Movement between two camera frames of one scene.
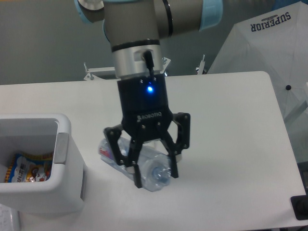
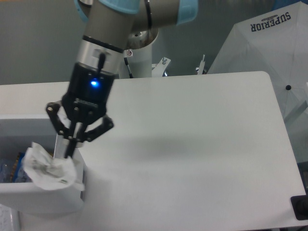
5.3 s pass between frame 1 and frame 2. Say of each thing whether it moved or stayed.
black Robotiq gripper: moved
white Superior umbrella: stayed
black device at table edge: stayed
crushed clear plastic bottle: moved
